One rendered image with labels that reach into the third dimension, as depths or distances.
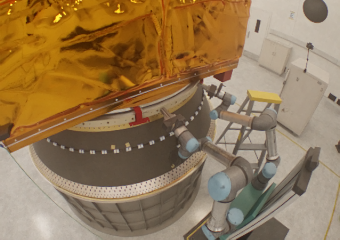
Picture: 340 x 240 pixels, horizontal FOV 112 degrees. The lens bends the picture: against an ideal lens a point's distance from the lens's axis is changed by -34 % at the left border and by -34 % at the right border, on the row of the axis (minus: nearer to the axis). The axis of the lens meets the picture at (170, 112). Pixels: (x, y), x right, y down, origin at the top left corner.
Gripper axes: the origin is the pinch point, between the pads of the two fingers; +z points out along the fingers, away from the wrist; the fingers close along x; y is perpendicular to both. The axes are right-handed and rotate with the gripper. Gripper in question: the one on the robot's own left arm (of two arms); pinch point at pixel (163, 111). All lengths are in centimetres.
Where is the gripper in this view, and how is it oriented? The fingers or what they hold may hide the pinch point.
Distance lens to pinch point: 109.1
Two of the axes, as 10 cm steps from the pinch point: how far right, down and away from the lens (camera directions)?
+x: 8.1, -3.3, 4.9
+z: -5.7, -6.6, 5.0
